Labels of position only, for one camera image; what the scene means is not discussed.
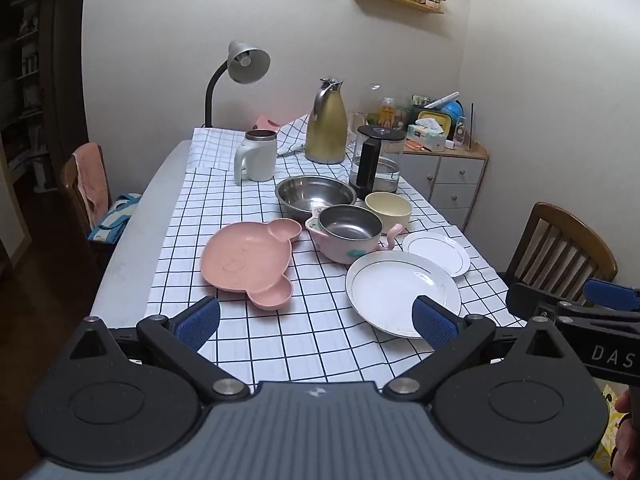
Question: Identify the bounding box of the wooden chair right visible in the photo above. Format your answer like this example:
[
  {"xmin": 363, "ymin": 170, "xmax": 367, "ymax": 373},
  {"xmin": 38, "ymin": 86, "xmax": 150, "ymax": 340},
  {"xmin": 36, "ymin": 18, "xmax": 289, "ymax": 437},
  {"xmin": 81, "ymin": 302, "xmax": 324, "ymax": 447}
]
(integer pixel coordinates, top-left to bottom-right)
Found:
[{"xmin": 500, "ymin": 202, "xmax": 618, "ymax": 306}]

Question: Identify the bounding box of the pink bear-shaped plate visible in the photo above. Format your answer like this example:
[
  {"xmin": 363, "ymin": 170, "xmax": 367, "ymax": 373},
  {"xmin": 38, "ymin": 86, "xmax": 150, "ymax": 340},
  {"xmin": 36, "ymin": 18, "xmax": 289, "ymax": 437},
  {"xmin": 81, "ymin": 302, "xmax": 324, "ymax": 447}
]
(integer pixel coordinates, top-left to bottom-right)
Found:
[{"xmin": 200, "ymin": 218, "xmax": 302, "ymax": 311}]

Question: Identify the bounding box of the person's right hand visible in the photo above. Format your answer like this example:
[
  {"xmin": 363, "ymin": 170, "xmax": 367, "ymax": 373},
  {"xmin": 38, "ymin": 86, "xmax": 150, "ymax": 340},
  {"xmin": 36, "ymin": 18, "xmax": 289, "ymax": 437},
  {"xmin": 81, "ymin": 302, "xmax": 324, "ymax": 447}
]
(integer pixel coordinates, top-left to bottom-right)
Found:
[{"xmin": 612, "ymin": 390, "xmax": 639, "ymax": 480}]

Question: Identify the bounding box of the small white plate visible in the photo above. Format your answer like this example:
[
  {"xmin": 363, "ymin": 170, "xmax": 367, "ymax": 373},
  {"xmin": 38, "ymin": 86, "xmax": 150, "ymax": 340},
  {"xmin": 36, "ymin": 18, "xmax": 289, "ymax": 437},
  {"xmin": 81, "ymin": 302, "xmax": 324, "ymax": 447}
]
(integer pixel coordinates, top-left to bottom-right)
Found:
[{"xmin": 401, "ymin": 232, "xmax": 471, "ymax": 278}]

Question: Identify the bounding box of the orange juice bottle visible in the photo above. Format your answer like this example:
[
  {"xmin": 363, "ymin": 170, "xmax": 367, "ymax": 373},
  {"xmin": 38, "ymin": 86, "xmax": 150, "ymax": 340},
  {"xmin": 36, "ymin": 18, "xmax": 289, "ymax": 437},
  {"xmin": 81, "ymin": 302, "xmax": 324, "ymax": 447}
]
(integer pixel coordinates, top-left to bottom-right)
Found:
[{"xmin": 378, "ymin": 98, "xmax": 396, "ymax": 129}]

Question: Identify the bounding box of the large steel bowl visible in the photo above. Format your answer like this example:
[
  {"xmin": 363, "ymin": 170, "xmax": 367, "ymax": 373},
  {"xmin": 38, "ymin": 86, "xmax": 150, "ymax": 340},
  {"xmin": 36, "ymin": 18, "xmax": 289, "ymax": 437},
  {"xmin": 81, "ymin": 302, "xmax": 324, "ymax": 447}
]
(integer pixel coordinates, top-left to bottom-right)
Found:
[{"xmin": 274, "ymin": 176, "xmax": 357, "ymax": 224}]

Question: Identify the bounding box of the grey drawer cabinet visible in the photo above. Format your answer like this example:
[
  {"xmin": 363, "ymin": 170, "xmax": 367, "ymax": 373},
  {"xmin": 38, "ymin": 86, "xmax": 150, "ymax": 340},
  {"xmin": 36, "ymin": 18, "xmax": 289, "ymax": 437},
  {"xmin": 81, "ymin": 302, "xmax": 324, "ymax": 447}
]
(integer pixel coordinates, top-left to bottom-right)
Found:
[{"xmin": 401, "ymin": 140, "xmax": 489, "ymax": 231}]

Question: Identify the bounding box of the yellow container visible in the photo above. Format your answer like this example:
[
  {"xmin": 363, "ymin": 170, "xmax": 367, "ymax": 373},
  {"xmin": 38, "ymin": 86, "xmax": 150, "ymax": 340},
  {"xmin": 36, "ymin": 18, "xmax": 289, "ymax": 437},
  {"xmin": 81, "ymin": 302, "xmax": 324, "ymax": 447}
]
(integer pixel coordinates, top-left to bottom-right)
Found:
[{"xmin": 416, "ymin": 110, "xmax": 452, "ymax": 136}]

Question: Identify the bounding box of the wooden chair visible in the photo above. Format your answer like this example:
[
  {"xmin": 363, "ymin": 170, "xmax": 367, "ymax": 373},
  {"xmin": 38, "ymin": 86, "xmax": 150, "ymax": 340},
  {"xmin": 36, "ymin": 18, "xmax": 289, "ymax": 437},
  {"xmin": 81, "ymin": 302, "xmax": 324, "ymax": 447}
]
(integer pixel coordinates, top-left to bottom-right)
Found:
[
  {"xmin": 500, "ymin": 202, "xmax": 618, "ymax": 306},
  {"xmin": 60, "ymin": 142, "xmax": 115, "ymax": 260}
]

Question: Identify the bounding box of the large white plate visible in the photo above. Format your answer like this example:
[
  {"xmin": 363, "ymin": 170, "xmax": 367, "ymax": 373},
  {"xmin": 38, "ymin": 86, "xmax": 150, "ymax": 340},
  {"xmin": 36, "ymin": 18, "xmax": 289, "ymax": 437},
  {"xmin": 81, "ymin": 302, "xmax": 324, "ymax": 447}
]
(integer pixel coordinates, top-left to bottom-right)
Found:
[{"xmin": 345, "ymin": 250, "xmax": 462, "ymax": 339}]

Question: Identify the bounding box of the wooden chair left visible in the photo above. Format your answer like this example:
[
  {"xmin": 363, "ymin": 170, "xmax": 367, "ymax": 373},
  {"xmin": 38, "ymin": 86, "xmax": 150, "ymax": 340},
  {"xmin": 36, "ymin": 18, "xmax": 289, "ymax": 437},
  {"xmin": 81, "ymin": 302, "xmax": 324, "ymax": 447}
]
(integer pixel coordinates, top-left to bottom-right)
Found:
[{"xmin": 60, "ymin": 142, "xmax": 115, "ymax": 260}]

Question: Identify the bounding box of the tissue box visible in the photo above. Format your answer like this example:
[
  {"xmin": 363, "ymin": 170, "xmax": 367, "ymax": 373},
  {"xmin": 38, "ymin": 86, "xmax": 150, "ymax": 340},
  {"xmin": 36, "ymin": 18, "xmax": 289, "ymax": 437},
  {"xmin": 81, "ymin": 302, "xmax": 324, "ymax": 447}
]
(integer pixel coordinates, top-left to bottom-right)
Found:
[{"xmin": 407, "ymin": 117, "xmax": 447, "ymax": 153}]

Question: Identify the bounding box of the pink pot with steel bowl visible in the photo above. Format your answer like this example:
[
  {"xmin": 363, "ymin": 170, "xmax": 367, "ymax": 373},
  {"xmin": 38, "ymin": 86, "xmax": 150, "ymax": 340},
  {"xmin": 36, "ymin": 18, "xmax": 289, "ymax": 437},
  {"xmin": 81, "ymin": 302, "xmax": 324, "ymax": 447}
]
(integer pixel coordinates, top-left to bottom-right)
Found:
[{"xmin": 305, "ymin": 205, "xmax": 404, "ymax": 266}]

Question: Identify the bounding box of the checkered tablecloth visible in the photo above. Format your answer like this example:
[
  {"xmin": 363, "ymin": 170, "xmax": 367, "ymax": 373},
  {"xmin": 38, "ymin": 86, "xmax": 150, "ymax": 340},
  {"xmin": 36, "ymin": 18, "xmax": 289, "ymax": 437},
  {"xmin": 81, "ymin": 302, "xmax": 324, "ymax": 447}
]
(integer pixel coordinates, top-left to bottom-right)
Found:
[{"xmin": 144, "ymin": 112, "xmax": 522, "ymax": 392}]

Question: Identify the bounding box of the blue white bag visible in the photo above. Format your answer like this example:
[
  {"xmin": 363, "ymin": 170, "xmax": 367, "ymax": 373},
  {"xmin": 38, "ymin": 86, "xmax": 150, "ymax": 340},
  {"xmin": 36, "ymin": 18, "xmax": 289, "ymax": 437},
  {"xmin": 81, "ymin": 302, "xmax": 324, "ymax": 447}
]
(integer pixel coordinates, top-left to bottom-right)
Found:
[{"xmin": 87, "ymin": 193, "xmax": 142, "ymax": 245}]

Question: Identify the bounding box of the pink towel on chair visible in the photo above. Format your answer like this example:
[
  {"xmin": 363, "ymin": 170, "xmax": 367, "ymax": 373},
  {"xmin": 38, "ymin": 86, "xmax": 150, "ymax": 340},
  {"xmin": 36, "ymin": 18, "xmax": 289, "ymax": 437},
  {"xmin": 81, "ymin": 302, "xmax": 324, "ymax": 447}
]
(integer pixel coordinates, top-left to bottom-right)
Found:
[{"xmin": 73, "ymin": 142, "xmax": 110, "ymax": 230}]

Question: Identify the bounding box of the glass electric kettle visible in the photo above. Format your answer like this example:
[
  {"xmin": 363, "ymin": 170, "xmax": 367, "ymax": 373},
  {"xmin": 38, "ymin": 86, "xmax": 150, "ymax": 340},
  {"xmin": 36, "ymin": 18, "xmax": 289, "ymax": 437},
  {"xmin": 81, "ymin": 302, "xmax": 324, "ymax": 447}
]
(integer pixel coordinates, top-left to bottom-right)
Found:
[{"xmin": 349, "ymin": 125, "xmax": 406, "ymax": 200}]

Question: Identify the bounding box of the wooden wall shelf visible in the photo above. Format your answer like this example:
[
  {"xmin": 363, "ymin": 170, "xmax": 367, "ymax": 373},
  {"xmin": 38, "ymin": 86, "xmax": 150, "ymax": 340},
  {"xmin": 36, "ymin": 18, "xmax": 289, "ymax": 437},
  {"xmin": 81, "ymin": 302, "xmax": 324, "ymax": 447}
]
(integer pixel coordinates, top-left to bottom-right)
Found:
[{"xmin": 348, "ymin": 0, "xmax": 445, "ymax": 16}]

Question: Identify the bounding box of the white mug with handle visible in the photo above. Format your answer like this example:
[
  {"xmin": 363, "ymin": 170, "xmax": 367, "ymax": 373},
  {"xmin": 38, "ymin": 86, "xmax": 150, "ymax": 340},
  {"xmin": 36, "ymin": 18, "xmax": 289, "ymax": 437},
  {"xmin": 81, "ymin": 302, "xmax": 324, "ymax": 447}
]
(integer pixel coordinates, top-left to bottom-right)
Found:
[{"xmin": 234, "ymin": 129, "xmax": 278, "ymax": 185}]

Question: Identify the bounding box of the grey desk lamp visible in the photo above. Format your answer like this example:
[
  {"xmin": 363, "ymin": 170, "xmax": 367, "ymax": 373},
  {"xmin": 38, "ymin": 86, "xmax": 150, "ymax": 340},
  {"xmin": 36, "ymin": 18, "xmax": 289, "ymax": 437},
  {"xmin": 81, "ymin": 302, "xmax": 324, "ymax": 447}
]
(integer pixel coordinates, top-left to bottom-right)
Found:
[{"xmin": 204, "ymin": 40, "xmax": 271, "ymax": 128}]

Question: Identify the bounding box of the cream bowl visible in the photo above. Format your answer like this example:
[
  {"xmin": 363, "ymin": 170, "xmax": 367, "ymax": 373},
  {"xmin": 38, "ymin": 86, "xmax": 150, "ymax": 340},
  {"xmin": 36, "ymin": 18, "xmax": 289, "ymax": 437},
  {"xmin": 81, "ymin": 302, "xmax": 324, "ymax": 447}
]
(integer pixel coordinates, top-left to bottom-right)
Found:
[{"xmin": 364, "ymin": 192, "xmax": 412, "ymax": 234}]

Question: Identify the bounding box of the gold thermos jug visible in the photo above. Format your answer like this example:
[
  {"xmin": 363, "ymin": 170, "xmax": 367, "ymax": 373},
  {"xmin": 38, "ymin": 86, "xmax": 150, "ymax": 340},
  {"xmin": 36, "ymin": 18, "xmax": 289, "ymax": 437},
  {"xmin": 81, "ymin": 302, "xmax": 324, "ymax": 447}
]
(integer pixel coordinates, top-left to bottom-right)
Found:
[{"xmin": 304, "ymin": 77, "xmax": 347, "ymax": 165}]

